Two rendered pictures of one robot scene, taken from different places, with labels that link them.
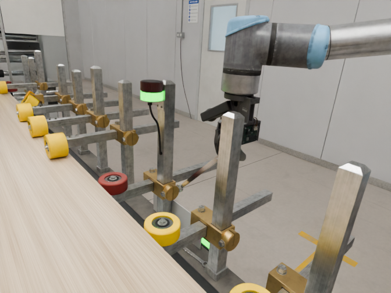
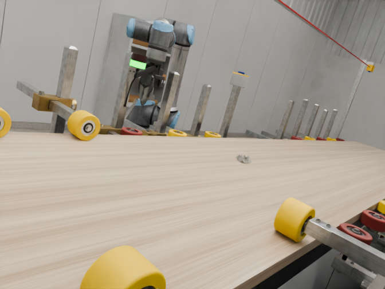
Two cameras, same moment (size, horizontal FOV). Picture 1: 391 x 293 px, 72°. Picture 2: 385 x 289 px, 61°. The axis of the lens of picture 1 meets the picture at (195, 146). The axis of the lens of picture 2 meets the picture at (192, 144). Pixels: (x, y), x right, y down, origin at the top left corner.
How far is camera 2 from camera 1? 1.57 m
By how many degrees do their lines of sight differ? 94
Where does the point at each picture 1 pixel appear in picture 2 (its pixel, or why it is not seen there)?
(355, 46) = not seen: hidden behind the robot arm
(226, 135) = (175, 83)
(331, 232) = (203, 108)
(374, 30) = not seen: hidden behind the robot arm
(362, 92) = not seen: outside the picture
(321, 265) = (200, 120)
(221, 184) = (168, 108)
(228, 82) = (163, 56)
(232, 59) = (167, 44)
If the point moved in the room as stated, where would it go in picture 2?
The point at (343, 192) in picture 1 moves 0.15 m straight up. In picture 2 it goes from (207, 93) to (215, 64)
